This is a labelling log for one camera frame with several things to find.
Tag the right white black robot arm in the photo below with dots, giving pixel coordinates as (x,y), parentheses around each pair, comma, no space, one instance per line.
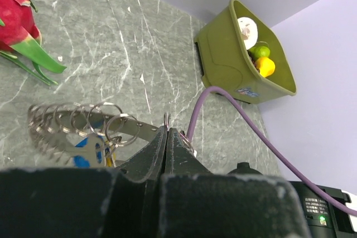
(323,219)

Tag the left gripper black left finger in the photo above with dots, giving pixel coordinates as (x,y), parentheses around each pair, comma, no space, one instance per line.
(86,202)

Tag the yellow pear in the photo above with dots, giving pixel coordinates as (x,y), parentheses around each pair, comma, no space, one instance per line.
(265,66)

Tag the red dragon fruit toy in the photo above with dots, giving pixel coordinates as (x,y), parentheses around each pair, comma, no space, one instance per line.
(21,40)

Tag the blue key tag on ring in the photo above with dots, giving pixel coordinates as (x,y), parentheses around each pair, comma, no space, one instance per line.
(89,153)

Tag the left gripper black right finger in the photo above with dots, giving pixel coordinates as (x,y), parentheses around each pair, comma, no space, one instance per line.
(224,205)

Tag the yellow key tag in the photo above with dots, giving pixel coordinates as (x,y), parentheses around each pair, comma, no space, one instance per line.
(110,160)

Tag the green lime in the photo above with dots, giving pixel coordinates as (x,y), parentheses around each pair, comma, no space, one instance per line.
(257,52)

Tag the olive green plastic bin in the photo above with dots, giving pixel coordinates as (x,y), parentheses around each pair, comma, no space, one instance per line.
(226,63)

